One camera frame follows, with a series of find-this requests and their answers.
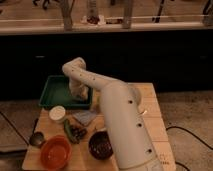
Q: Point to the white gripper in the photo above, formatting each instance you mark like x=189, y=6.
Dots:
x=78, y=90

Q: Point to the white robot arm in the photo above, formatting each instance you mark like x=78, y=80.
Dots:
x=131, y=143

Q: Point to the green plastic tray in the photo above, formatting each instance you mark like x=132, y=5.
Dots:
x=56, y=92

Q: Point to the grey blue cloth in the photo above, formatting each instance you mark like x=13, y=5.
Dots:
x=84, y=117

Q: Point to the white small bowl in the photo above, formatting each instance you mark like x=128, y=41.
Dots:
x=57, y=114

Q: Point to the green cucumber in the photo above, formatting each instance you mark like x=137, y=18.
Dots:
x=68, y=132

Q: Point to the dark grape bunch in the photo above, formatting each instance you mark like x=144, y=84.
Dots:
x=78, y=132

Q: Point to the dark purple bowl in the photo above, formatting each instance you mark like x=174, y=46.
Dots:
x=99, y=146

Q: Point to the orange plastic bowl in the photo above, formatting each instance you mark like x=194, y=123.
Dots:
x=55, y=153

